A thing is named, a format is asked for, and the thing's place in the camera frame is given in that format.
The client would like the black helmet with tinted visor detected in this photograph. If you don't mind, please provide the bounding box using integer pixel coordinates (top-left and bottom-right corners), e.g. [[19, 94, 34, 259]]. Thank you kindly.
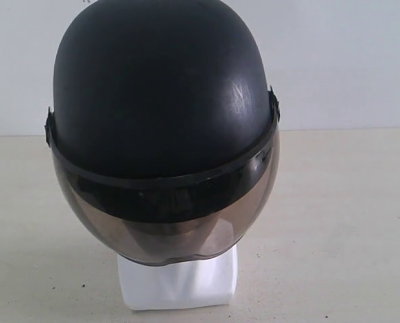
[[45, 1, 279, 266]]

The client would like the white mannequin head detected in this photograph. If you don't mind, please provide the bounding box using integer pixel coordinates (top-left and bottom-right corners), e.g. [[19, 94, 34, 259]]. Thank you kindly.
[[117, 246, 238, 311]]

